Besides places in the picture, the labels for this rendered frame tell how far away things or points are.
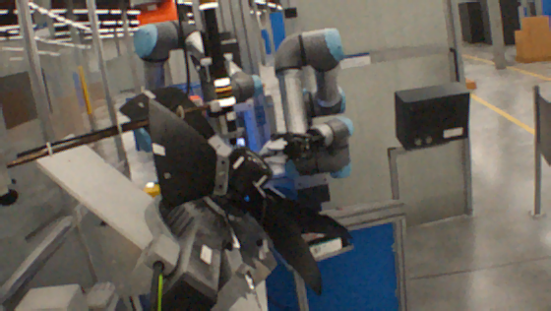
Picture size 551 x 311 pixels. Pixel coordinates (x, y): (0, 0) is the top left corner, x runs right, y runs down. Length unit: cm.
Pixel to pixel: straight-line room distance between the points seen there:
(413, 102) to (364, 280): 72
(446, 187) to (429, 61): 93
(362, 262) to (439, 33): 191
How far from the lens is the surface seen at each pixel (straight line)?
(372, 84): 311
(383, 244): 180
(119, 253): 117
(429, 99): 162
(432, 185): 342
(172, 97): 126
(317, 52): 155
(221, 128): 118
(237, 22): 207
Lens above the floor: 151
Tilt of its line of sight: 14 degrees down
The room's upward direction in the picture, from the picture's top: 10 degrees counter-clockwise
